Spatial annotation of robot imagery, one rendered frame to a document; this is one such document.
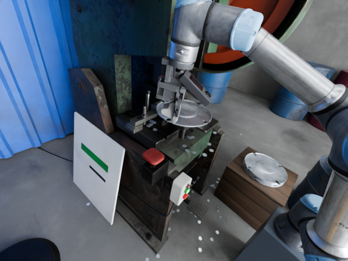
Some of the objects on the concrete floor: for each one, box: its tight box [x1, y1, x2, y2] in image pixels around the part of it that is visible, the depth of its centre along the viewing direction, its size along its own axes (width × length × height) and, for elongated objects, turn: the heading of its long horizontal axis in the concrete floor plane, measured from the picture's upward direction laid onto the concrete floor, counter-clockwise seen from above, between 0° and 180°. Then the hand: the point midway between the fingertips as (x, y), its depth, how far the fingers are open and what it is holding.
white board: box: [73, 112, 125, 225], centre depth 107 cm, size 14×50×59 cm, turn 41°
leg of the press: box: [67, 68, 181, 255], centre depth 98 cm, size 92×12×90 cm, turn 40°
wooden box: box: [214, 147, 299, 231], centre depth 130 cm, size 40×38×35 cm
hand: (175, 120), depth 57 cm, fingers closed
